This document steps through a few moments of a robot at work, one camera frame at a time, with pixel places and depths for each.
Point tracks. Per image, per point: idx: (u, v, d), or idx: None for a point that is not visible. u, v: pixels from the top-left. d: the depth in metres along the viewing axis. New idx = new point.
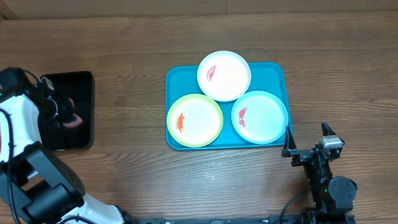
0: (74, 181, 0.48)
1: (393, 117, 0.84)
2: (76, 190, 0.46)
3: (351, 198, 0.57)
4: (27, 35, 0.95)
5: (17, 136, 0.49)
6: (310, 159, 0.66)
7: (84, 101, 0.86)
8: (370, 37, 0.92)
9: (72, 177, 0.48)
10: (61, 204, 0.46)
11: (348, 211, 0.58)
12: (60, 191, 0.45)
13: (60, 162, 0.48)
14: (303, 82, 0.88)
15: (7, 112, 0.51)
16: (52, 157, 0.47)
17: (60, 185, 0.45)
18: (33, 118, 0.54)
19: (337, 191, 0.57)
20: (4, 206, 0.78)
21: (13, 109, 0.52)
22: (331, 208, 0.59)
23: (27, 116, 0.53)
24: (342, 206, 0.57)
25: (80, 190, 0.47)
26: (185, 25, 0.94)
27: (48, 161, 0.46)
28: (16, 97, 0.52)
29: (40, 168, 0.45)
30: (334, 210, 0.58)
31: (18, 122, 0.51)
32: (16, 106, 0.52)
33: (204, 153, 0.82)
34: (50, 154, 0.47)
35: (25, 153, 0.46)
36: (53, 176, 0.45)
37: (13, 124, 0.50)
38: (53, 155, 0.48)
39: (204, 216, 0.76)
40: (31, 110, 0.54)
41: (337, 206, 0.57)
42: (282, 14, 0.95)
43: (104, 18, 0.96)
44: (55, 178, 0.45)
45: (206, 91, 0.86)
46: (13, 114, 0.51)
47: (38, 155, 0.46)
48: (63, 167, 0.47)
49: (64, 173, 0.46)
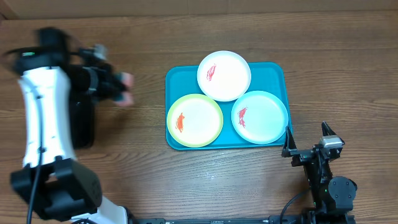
0: (93, 191, 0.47)
1: (393, 117, 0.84)
2: (94, 203, 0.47)
3: (351, 199, 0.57)
4: (27, 35, 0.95)
5: (49, 136, 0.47)
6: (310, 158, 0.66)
7: None
8: (370, 37, 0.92)
9: (92, 188, 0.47)
10: (75, 209, 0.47)
11: (347, 211, 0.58)
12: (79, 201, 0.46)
13: (84, 171, 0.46)
14: (303, 83, 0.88)
15: (37, 94, 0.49)
16: (79, 171, 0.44)
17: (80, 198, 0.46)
18: (64, 100, 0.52)
19: (337, 191, 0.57)
20: (3, 206, 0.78)
21: (45, 88, 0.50)
22: (331, 209, 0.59)
23: (59, 98, 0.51)
24: (343, 206, 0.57)
25: (96, 200, 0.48)
26: (185, 25, 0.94)
27: (75, 181, 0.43)
28: (48, 67, 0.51)
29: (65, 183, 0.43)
30: (334, 210, 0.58)
31: (47, 104, 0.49)
32: (48, 86, 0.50)
33: (204, 153, 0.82)
34: (77, 168, 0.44)
35: (56, 165, 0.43)
36: (77, 192, 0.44)
37: (42, 107, 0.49)
38: (79, 165, 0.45)
39: (204, 217, 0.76)
40: (62, 88, 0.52)
41: (337, 206, 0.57)
42: (282, 14, 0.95)
43: (104, 18, 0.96)
44: (76, 195, 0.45)
45: (206, 91, 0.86)
46: (43, 95, 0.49)
47: (66, 172, 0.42)
48: (86, 180, 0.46)
49: (87, 189, 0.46)
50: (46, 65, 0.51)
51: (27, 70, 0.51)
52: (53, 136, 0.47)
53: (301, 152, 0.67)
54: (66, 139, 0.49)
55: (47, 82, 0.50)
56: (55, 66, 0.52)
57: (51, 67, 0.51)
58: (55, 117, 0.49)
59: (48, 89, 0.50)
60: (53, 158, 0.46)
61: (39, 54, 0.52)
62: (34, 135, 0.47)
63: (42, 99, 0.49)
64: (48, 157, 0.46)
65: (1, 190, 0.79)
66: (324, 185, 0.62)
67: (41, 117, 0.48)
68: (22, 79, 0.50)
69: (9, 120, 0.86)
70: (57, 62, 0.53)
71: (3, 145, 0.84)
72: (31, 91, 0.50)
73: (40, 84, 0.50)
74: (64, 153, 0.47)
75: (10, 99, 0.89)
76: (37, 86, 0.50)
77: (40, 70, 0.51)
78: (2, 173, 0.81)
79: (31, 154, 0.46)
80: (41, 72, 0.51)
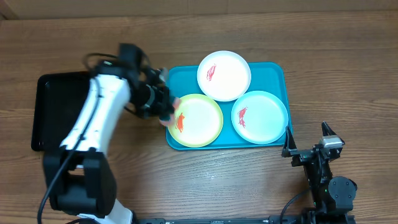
0: (107, 198, 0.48)
1: (393, 118, 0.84)
2: (103, 209, 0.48)
3: (351, 198, 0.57)
4: (27, 35, 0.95)
5: (92, 129, 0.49)
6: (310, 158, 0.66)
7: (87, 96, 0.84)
8: (370, 37, 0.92)
9: (107, 193, 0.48)
10: (83, 209, 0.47)
11: (347, 211, 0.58)
12: (90, 202, 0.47)
13: (107, 173, 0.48)
14: (303, 83, 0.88)
15: (99, 93, 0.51)
16: (104, 170, 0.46)
17: (94, 198, 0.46)
18: (117, 109, 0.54)
19: (337, 191, 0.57)
20: (3, 206, 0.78)
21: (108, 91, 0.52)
22: (331, 208, 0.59)
23: (114, 105, 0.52)
24: (343, 206, 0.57)
25: (107, 208, 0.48)
26: (185, 25, 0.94)
27: (97, 175, 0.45)
28: (117, 77, 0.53)
29: (87, 176, 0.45)
30: (334, 210, 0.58)
31: (104, 106, 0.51)
32: (112, 89, 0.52)
33: (204, 153, 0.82)
34: (104, 167, 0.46)
35: (88, 155, 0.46)
36: (93, 190, 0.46)
37: (98, 106, 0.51)
38: (106, 166, 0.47)
39: (204, 217, 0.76)
40: (122, 96, 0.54)
41: (337, 206, 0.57)
42: (282, 14, 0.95)
43: (104, 18, 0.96)
44: (92, 193, 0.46)
45: (206, 91, 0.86)
46: (104, 96, 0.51)
47: (94, 165, 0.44)
48: (106, 183, 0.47)
49: (104, 191, 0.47)
50: (117, 75, 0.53)
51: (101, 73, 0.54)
52: (96, 130, 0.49)
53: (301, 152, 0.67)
54: (104, 140, 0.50)
55: (112, 87, 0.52)
56: (124, 79, 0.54)
57: (121, 78, 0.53)
58: (106, 117, 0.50)
59: (111, 93, 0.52)
60: (87, 148, 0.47)
61: (117, 65, 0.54)
62: (81, 124, 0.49)
63: (102, 99, 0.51)
64: (84, 146, 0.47)
65: (1, 190, 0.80)
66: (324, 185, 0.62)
67: (93, 112, 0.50)
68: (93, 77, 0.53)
69: (9, 120, 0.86)
70: (128, 78, 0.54)
71: (2, 145, 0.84)
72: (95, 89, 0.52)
73: (105, 87, 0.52)
74: (99, 147, 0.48)
75: (10, 99, 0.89)
76: (101, 87, 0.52)
77: (111, 77, 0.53)
78: (2, 173, 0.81)
79: (70, 138, 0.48)
80: (111, 78, 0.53)
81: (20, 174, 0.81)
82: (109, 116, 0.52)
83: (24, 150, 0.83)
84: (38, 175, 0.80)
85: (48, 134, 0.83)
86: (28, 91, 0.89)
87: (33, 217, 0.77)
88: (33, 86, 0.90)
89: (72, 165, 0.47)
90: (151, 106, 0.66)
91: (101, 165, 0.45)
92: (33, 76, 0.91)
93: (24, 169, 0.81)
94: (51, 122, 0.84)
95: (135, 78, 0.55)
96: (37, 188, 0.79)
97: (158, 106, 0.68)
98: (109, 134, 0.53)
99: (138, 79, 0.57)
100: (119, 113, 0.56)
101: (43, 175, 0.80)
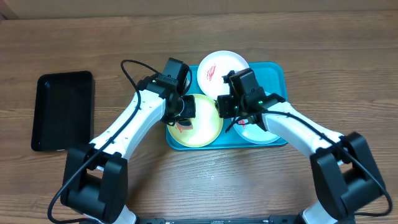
0: (116, 206, 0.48)
1: (393, 117, 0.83)
2: (109, 217, 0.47)
3: (252, 73, 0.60)
4: (27, 35, 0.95)
5: (123, 136, 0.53)
6: (229, 111, 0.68)
7: (91, 98, 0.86)
8: (370, 37, 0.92)
9: (118, 202, 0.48)
10: (89, 212, 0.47)
11: (252, 78, 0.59)
12: (98, 206, 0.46)
13: (124, 180, 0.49)
14: (303, 82, 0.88)
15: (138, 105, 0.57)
16: (122, 176, 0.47)
17: (103, 203, 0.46)
18: (147, 126, 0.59)
19: (239, 72, 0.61)
20: (3, 206, 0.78)
21: (147, 106, 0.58)
22: (243, 86, 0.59)
23: (148, 120, 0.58)
24: (248, 81, 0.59)
25: (113, 216, 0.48)
26: (185, 25, 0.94)
27: (116, 180, 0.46)
28: (159, 96, 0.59)
29: (107, 177, 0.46)
30: (242, 84, 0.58)
31: (139, 119, 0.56)
32: (150, 104, 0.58)
33: (204, 153, 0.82)
34: (124, 172, 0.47)
35: (112, 158, 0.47)
36: (106, 193, 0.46)
37: (135, 117, 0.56)
38: (124, 173, 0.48)
39: (204, 217, 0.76)
40: (156, 115, 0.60)
41: (240, 76, 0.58)
42: (282, 14, 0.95)
43: (104, 18, 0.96)
44: (104, 195, 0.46)
45: (206, 91, 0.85)
46: (142, 109, 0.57)
47: (115, 167, 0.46)
48: (120, 190, 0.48)
49: (115, 197, 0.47)
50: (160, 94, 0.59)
51: (146, 89, 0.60)
52: (126, 137, 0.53)
53: (222, 109, 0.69)
54: (130, 149, 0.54)
55: (152, 102, 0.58)
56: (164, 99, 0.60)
57: (163, 98, 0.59)
58: (137, 129, 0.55)
59: (148, 108, 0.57)
60: (115, 152, 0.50)
61: (161, 85, 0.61)
62: (114, 129, 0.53)
63: (140, 111, 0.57)
64: (111, 150, 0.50)
65: (1, 190, 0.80)
66: (237, 88, 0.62)
67: (128, 121, 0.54)
68: (137, 89, 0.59)
69: (9, 120, 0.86)
70: (168, 98, 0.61)
71: (3, 145, 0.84)
72: (136, 101, 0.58)
73: (146, 101, 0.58)
74: (125, 154, 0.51)
75: (10, 99, 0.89)
76: (142, 101, 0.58)
77: (153, 94, 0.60)
78: (1, 173, 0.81)
79: (101, 138, 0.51)
80: (153, 94, 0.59)
81: (20, 174, 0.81)
82: (139, 129, 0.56)
83: (24, 150, 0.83)
84: (38, 175, 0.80)
85: (49, 134, 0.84)
86: (28, 91, 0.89)
87: (32, 216, 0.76)
88: (32, 85, 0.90)
89: (94, 164, 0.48)
90: (181, 112, 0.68)
91: (122, 172, 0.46)
92: (33, 76, 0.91)
93: (24, 169, 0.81)
94: (53, 122, 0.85)
95: (173, 99, 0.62)
96: (36, 188, 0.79)
97: (188, 112, 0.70)
98: (134, 147, 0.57)
99: (175, 99, 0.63)
100: (147, 130, 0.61)
101: (42, 175, 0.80)
